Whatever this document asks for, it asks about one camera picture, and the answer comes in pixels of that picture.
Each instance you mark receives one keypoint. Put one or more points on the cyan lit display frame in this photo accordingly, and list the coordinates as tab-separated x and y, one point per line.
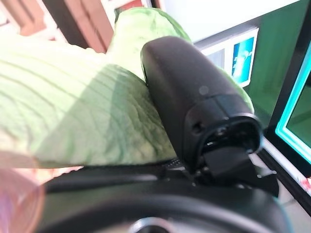
280	131

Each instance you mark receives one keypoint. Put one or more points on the blue white wall sign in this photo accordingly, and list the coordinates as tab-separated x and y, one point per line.
243	60

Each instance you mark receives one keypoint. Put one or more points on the wooden cabbage crate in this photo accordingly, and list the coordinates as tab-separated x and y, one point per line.
82	24

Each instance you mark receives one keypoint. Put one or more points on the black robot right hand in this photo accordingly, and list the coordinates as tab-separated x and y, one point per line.
194	97

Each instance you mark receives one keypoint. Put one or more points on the green white napa cabbage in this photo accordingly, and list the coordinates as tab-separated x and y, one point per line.
85	109

